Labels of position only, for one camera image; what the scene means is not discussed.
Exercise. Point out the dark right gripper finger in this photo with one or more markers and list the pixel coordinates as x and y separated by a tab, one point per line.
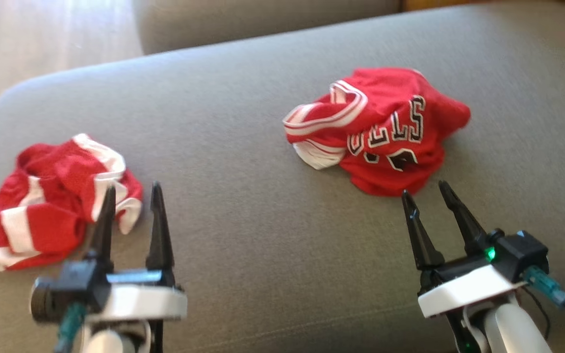
422	240
469	230

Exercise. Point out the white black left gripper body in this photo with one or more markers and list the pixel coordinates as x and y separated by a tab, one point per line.
140	301

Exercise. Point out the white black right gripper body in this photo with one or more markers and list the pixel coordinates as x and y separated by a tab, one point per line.
464	289

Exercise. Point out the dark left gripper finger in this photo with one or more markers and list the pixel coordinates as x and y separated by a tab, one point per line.
106	230
160	240

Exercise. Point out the red white basketball shorts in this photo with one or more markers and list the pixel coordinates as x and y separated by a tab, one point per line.
52	206

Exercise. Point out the red lettered basketball jersey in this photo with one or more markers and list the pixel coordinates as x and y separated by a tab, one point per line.
385	132

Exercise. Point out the grey sofa seat cushion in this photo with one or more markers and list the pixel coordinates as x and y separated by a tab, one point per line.
263	220

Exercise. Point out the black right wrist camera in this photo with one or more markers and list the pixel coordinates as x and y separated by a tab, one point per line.
520	252

